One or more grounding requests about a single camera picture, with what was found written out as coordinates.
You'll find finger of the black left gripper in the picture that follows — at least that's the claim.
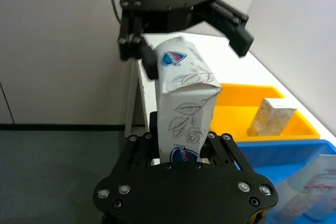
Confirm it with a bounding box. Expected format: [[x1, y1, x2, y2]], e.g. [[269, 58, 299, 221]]
[[118, 11, 160, 80], [195, 0, 255, 58]]

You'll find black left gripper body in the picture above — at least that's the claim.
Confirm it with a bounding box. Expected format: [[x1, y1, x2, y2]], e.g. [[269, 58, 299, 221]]
[[119, 0, 217, 34]]

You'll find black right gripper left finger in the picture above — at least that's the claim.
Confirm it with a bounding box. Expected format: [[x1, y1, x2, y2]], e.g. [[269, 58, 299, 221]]
[[113, 111, 161, 172]]

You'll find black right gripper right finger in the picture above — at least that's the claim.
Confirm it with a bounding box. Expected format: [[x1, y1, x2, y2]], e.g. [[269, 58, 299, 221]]
[[201, 132, 254, 174]]

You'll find white floral tissue pack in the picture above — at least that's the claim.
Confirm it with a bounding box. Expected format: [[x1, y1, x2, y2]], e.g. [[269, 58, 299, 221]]
[[153, 36, 223, 166]]

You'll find white table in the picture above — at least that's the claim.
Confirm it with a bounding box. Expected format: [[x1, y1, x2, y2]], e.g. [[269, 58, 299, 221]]
[[124, 31, 336, 141]]

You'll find yellow plastic bin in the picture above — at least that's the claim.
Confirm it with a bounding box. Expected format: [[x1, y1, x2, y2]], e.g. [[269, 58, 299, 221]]
[[209, 83, 321, 141]]

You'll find blue plastic bin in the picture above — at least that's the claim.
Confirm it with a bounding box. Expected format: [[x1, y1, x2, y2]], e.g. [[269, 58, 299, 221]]
[[234, 138, 336, 224]]

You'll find yellow patterned tissue pack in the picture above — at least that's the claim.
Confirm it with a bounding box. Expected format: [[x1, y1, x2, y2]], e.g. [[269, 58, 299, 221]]
[[246, 97, 299, 137]]

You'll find clear wrapped tissue pack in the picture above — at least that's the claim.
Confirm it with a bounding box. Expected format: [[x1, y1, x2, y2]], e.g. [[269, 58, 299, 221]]
[[272, 154, 336, 222]]

